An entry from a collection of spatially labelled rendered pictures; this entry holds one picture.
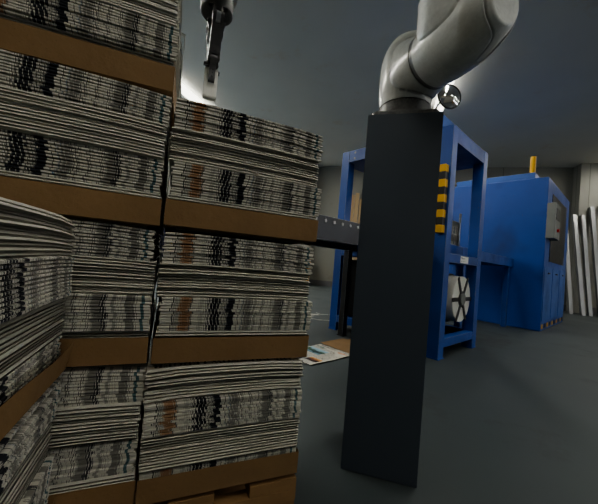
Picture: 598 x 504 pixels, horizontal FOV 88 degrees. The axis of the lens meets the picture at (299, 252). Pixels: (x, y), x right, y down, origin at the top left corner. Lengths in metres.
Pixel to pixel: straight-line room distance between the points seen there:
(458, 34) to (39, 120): 0.83
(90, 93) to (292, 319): 0.51
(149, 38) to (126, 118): 0.15
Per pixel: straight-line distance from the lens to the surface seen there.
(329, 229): 1.56
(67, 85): 0.63
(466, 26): 0.92
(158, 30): 0.68
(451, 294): 2.47
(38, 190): 0.59
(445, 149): 2.37
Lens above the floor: 0.57
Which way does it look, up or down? 2 degrees up
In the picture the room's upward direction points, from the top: 5 degrees clockwise
